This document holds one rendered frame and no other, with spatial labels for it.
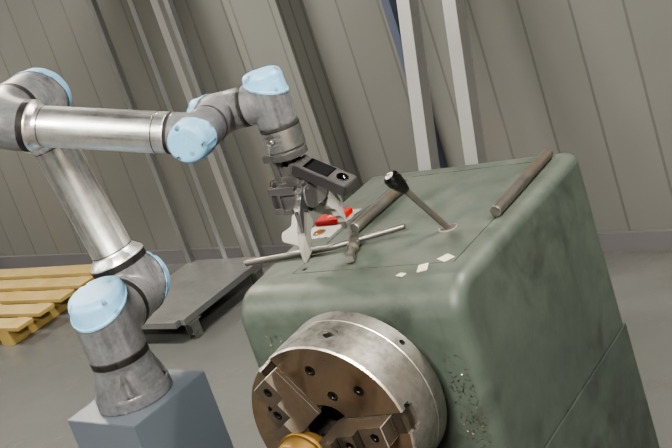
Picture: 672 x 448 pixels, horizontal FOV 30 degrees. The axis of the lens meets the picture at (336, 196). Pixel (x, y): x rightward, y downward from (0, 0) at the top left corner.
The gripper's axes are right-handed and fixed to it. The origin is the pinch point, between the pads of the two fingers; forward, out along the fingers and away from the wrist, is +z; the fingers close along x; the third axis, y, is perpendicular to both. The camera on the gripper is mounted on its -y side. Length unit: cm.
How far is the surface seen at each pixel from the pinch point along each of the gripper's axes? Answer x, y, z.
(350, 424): 34.2, -18.4, 17.1
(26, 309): -225, 378, 117
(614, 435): -24, -34, 56
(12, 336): -207, 373, 123
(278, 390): 35.6, -7.5, 9.8
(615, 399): -28, -34, 51
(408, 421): 30.6, -27.0, 18.7
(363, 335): 25.0, -19.8, 5.8
